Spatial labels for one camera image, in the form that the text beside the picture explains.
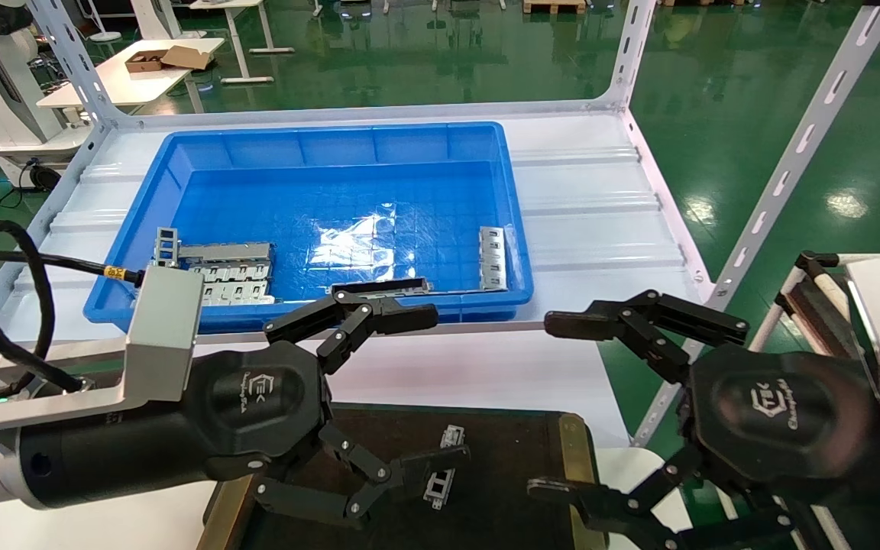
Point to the blue plastic bin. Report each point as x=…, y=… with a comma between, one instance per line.
x=348, y=198

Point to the white floor stand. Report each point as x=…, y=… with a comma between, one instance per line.
x=104, y=34

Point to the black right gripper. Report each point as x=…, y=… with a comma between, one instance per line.
x=776, y=412

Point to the wooden pallet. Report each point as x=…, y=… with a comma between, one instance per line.
x=554, y=6

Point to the silver slotted metal bracket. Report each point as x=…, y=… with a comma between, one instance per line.
x=451, y=436

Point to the white metal shelf rack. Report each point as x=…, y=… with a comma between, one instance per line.
x=585, y=198

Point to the small grey slotted frame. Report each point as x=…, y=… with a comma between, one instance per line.
x=166, y=244

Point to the open cardboard box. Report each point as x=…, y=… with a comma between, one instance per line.
x=169, y=58

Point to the white table with box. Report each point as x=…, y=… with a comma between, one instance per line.
x=131, y=80

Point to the silver metal bracket part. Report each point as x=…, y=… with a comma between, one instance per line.
x=492, y=258

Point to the grey stamped metal plate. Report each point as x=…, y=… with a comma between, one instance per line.
x=234, y=273
x=237, y=292
x=226, y=251

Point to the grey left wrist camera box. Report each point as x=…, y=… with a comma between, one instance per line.
x=165, y=336

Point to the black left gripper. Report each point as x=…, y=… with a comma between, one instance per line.
x=249, y=405

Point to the black rectangular frame part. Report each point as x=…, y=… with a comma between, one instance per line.
x=394, y=286

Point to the white desk with legs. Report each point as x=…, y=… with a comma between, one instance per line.
x=235, y=30

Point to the white machine housing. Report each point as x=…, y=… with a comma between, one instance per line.
x=4, y=84

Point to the black container with brass rim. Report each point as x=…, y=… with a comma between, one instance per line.
x=501, y=458

